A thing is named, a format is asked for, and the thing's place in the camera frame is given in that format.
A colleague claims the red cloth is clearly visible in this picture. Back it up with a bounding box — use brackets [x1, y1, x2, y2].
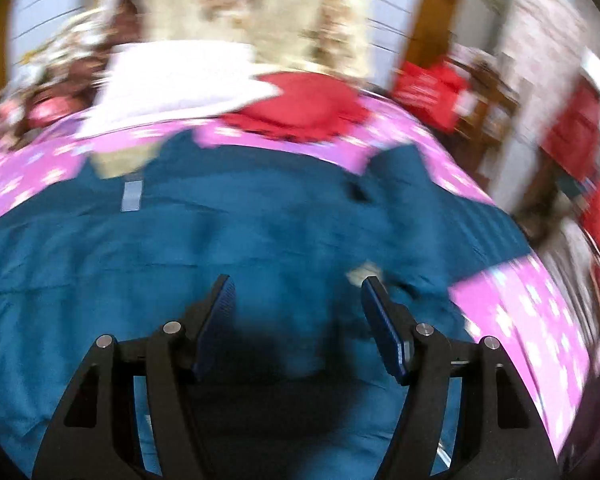
[540, 80, 600, 176]

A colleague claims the person's dark clothing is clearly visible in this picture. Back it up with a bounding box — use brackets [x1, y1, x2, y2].
[555, 350, 600, 480]

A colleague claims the brown floral blanket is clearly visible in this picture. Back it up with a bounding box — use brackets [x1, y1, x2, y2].
[0, 0, 151, 133]

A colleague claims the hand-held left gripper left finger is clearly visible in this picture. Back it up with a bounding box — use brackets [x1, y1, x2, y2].
[31, 274, 237, 480]

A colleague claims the pink floral bedsheet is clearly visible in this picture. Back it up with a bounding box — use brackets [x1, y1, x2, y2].
[0, 95, 600, 441]

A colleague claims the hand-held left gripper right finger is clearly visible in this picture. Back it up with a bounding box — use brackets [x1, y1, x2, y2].
[361, 276, 561, 480]

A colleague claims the red ruffled pillow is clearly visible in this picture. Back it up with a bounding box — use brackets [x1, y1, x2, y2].
[222, 72, 371, 143]

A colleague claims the wooden door frame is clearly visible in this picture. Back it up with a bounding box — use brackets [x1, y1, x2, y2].
[402, 0, 473, 68]

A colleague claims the teal down jacket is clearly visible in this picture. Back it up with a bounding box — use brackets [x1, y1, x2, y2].
[0, 130, 531, 480]

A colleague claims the cream floral blanket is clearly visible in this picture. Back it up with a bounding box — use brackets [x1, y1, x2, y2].
[140, 0, 371, 76]

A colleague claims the white pillow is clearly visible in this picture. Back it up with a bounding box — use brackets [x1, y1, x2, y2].
[75, 42, 283, 141]

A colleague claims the red shopping bag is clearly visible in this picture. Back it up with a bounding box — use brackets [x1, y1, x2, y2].
[392, 60, 468, 133]

